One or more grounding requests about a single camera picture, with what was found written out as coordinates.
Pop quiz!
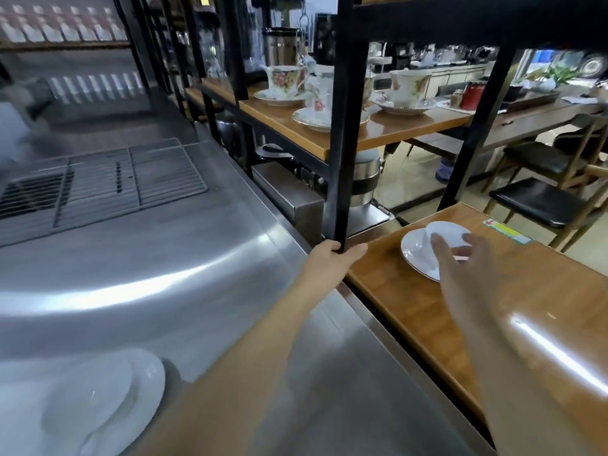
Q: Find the person's right hand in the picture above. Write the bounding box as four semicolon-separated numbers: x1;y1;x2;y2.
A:
429;231;510;324

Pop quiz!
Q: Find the person's left hand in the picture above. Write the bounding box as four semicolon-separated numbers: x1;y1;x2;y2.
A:
308;240;369;288

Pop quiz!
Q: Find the black metal shelf frame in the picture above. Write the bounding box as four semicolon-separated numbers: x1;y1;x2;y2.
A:
114;0;608;255

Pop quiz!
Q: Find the person's right forearm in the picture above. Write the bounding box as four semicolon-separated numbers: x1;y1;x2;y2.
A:
453;306;600;456

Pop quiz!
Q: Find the person's left forearm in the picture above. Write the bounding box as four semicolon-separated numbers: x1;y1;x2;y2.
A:
119;273;344;456

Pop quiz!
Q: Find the plain white saucer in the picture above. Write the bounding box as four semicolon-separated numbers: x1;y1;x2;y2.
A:
400;227;476;283

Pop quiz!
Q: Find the plain white cup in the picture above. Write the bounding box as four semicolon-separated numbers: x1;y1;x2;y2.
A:
424;221;474;263

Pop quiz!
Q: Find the colourful sticker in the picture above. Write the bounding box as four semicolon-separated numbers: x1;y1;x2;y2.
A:
483;218;532;245

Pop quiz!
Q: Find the round steel appliance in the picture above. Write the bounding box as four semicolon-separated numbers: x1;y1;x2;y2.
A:
349;149;382;219

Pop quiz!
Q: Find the steel box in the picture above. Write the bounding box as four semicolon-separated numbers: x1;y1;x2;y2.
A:
251;162;326;247

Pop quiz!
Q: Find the black seat wooden chair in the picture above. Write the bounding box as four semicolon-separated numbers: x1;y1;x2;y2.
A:
482;114;608;195
484;166;608;253

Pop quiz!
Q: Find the wooden shelf board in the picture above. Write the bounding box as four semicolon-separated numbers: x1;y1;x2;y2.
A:
185;78;480;162

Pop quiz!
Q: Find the floral saucer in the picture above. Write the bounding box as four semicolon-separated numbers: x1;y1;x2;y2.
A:
372;96;437;115
253;88;307;108
292;107;370;133

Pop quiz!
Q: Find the floral teacup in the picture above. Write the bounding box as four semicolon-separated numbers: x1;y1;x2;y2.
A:
389;69;433;108
261;65;308;97
302;76;333;124

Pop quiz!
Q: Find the red canister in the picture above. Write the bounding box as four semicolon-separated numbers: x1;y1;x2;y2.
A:
460;82;486;111

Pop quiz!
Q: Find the long wooden table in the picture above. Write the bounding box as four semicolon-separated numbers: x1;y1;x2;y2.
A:
406;92;606;159

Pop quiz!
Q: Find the green potted plant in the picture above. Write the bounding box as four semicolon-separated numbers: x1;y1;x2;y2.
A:
534;64;584;91

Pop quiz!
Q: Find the black appliance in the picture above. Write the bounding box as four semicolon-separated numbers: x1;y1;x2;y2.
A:
313;13;338;66

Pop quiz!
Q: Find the steel canister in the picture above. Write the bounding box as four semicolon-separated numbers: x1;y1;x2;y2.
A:
263;27;305;68

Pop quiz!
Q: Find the large white plate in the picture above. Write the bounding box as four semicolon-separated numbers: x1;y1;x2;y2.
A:
78;349;166;456

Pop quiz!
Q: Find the glass jar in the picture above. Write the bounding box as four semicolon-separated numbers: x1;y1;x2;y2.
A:
194;11;226;79

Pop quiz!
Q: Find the small white plate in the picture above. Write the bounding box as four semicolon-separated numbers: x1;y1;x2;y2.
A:
40;356;134;435

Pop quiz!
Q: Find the row of white bottles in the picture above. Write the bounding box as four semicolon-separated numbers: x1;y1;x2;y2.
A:
47;71;145;104
0;4;129;44

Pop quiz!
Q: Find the decorative wall plate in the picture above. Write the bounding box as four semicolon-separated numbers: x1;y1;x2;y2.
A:
579;54;606;79

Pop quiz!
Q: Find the metal wire grate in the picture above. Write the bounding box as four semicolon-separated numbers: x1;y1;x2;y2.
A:
0;139;209;248

